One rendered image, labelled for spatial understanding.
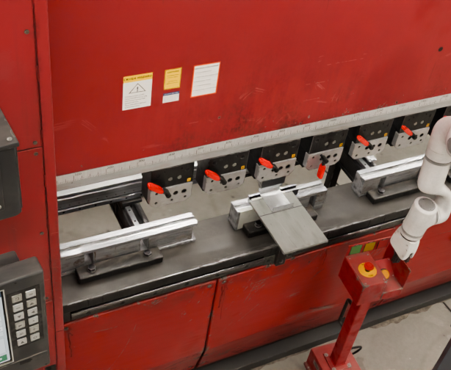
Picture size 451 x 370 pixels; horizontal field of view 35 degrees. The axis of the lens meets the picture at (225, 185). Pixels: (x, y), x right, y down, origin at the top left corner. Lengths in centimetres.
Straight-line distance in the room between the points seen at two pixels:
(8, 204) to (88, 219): 245
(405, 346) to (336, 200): 103
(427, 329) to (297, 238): 139
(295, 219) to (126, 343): 78
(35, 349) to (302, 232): 113
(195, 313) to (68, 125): 103
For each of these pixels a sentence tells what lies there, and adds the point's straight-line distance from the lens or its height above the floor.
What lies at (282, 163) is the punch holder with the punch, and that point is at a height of 119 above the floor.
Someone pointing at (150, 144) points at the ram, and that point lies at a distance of 217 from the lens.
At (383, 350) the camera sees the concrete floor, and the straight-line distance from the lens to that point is 359.
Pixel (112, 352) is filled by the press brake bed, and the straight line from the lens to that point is 274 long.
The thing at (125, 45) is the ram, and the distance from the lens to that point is 193.
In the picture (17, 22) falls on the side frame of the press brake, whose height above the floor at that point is 200.
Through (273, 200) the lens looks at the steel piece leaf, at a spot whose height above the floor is 100.
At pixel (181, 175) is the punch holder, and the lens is 231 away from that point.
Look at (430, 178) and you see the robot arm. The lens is 247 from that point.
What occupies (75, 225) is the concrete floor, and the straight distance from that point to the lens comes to 384.
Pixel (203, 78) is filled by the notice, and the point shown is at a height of 161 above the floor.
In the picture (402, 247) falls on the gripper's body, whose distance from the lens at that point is 269.
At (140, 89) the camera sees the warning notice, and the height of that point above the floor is 161.
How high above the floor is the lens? 280
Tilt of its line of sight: 43 degrees down
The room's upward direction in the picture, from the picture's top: 10 degrees clockwise
